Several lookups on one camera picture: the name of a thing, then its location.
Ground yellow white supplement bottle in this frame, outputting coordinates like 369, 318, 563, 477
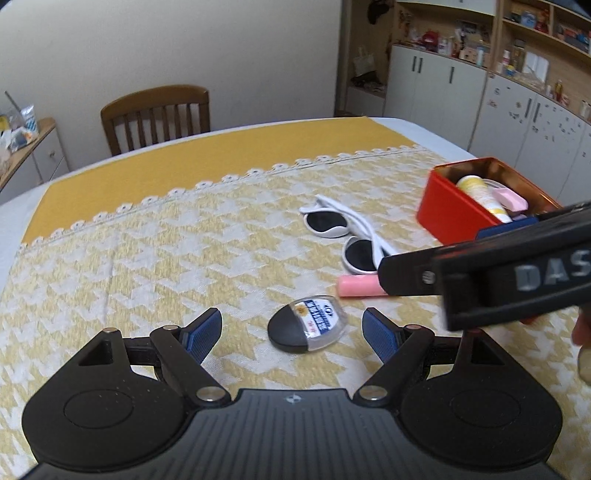
457, 175, 512, 223

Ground pink tube with yellow cap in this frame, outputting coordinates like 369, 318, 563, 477
337, 274, 388, 298

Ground pink square box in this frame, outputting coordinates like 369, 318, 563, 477
492, 188, 529, 214

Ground person's hand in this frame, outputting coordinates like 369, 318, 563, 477
572, 304, 591, 386

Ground red metal tin box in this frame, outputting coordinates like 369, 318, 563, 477
417, 157, 560, 245

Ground black clear dental floss case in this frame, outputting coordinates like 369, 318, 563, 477
267, 295, 349, 354

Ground white sunglasses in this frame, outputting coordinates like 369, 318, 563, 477
300, 195, 399, 275

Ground yellow houndstooth tablecloth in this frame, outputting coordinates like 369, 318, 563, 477
0, 115, 591, 480

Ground white cabinet with shelves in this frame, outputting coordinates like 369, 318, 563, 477
337, 1, 590, 204

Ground white tote bag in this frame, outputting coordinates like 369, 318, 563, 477
353, 46, 376, 77

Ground wooden side cabinet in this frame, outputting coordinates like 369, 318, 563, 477
0, 117, 70, 204

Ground wooden chair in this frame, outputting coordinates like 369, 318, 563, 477
100, 84, 211, 156

